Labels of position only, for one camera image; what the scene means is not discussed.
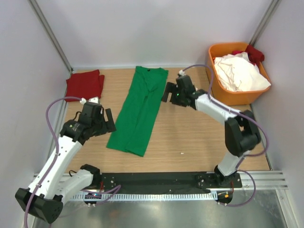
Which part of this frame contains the white crumpled t-shirt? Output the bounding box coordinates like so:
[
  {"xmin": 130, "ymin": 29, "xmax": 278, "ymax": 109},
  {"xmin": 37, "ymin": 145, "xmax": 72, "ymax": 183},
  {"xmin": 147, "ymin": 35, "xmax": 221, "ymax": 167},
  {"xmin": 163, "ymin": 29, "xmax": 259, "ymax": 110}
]
[{"xmin": 214, "ymin": 52, "xmax": 271, "ymax": 92}]

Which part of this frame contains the green t-shirt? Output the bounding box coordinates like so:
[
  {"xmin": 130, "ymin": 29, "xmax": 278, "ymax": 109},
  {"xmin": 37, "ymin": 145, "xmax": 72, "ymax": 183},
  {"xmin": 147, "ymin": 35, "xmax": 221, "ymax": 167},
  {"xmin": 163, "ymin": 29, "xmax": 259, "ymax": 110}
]
[{"xmin": 106, "ymin": 66, "xmax": 169, "ymax": 157}]

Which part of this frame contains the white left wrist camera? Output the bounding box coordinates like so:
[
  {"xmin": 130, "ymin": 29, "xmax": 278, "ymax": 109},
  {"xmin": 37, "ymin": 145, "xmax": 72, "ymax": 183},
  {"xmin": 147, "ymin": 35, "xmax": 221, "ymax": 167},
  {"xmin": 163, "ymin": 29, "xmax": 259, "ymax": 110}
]
[{"xmin": 79, "ymin": 97, "xmax": 100, "ymax": 105}]

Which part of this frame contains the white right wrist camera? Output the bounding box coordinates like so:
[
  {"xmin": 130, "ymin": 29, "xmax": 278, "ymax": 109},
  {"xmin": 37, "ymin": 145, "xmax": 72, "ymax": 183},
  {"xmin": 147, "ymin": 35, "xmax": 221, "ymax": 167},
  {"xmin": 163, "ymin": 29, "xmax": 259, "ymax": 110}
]
[{"xmin": 178, "ymin": 70, "xmax": 186, "ymax": 77}]

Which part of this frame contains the right aluminium corner post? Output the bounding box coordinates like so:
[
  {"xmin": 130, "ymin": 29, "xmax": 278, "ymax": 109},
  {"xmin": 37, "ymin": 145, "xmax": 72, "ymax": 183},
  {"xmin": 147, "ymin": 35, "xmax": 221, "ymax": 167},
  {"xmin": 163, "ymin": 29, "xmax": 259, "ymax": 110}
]
[{"xmin": 249, "ymin": 0, "xmax": 282, "ymax": 46}]

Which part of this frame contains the dark red t-shirt in bin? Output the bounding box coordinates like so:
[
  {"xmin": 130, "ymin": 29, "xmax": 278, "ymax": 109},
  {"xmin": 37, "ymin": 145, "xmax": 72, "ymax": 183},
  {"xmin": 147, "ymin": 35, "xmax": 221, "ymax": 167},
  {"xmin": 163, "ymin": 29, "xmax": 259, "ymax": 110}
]
[{"xmin": 232, "ymin": 45, "xmax": 265, "ymax": 66}]

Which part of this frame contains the left aluminium corner post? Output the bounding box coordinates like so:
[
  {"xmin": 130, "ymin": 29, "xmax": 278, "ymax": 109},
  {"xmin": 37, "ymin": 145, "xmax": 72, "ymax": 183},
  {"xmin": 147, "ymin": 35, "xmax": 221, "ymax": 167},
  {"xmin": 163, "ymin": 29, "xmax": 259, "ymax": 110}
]
[{"xmin": 28, "ymin": 0, "xmax": 73, "ymax": 73}]

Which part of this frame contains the aluminium frame rail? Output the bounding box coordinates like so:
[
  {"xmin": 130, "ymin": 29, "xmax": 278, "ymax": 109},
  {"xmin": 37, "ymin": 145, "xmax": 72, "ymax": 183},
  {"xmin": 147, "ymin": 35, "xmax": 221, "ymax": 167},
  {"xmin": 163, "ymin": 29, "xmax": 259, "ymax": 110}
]
[{"xmin": 28, "ymin": 170, "xmax": 289, "ymax": 193}]

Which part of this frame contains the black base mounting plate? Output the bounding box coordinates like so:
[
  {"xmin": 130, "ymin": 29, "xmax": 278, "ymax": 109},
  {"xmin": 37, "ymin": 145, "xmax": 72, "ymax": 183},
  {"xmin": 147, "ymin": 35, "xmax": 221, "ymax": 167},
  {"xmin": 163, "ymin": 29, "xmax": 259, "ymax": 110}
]
[{"xmin": 91, "ymin": 171, "xmax": 242, "ymax": 195}]

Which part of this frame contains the orange plastic bin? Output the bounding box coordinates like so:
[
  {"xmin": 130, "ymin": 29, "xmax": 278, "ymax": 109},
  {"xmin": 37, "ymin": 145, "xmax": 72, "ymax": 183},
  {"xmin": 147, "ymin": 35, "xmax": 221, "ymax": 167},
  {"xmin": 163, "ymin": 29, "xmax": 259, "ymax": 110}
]
[{"xmin": 206, "ymin": 42, "xmax": 270, "ymax": 106}]

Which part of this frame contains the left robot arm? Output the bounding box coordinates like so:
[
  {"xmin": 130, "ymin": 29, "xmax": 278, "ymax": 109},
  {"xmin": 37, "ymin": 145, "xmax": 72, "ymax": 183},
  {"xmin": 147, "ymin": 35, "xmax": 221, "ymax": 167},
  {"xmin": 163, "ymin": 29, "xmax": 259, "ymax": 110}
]
[{"xmin": 15, "ymin": 97, "xmax": 116, "ymax": 224}]

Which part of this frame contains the folded red t-shirt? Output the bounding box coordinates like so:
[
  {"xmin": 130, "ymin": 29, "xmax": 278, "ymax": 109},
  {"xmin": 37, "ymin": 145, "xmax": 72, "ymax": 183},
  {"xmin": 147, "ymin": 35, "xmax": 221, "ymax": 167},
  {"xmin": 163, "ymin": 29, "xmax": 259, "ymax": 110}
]
[{"xmin": 66, "ymin": 69, "xmax": 105, "ymax": 100}]

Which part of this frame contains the aluminium corner post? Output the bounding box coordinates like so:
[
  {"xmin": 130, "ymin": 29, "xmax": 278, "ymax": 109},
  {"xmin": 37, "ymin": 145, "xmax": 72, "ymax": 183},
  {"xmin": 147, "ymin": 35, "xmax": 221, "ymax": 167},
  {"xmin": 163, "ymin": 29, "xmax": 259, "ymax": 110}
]
[
  {"xmin": 28, "ymin": 0, "xmax": 73, "ymax": 73},
  {"xmin": 249, "ymin": 0, "xmax": 282, "ymax": 46}
]

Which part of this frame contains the white slotted cable duct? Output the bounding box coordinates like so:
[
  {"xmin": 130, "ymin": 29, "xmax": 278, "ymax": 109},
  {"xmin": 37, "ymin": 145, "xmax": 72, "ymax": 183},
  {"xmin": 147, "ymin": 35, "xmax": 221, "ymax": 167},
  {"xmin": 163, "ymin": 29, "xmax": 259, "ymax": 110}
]
[{"xmin": 70, "ymin": 191, "xmax": 218, "ymax": 201}]

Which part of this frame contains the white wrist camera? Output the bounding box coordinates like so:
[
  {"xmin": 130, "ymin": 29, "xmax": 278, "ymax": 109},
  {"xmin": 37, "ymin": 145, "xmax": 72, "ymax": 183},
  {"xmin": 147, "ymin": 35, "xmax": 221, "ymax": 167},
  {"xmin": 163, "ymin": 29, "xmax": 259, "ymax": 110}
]
[
  {"xmin": 79, "ymin": 97, "xmax": 100, "ymax": 105},
  {"xmin": 178, "ymin": 70, "xmax": 186, "ymax": 77}
]

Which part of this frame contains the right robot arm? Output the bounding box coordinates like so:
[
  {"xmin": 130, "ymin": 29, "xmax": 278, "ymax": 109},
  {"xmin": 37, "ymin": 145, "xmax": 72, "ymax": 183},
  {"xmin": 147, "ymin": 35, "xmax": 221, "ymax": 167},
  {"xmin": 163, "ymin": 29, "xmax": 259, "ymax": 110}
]
[{"xmin": 161, "ymin": 75, "xmax": 261, "ymax": 188}]

